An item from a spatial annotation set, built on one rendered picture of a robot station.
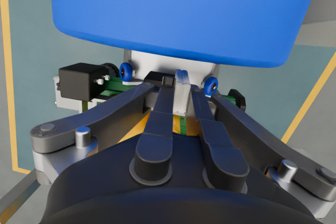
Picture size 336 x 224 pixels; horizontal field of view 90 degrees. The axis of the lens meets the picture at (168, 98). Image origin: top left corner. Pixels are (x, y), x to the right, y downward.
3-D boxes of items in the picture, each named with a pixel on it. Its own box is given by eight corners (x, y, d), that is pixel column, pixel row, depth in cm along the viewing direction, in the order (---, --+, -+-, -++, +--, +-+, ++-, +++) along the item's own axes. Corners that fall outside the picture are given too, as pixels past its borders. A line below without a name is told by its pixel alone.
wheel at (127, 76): (134, 65, 38) (125, 64, 37) (132, 84, 39) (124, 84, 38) (126, 60, 41) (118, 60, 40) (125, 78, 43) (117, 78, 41)
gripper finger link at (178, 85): (177, 112, 16) (169, 111, 16) (177, 90, 23) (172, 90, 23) (183, 83, 15) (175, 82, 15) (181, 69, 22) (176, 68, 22)
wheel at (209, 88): (213, 79, 36) (205, 76, 38) (208, 98, 38) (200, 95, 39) (221, 77, 40) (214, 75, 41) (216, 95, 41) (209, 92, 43)
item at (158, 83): (189, 73, 42) (193, 87, 31) (187, 82, 43) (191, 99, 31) (150, 66, 42) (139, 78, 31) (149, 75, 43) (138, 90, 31)
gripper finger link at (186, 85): (183, 83, 15) (191, 85, 15) (181, 69, 22) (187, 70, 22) (177, 112, 16) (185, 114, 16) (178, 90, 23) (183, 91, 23)
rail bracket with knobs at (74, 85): (114, 66, 46) (97, 74, 36) (113, 91, 48) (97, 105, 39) (79, 60, 46) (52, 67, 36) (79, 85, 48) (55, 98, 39)
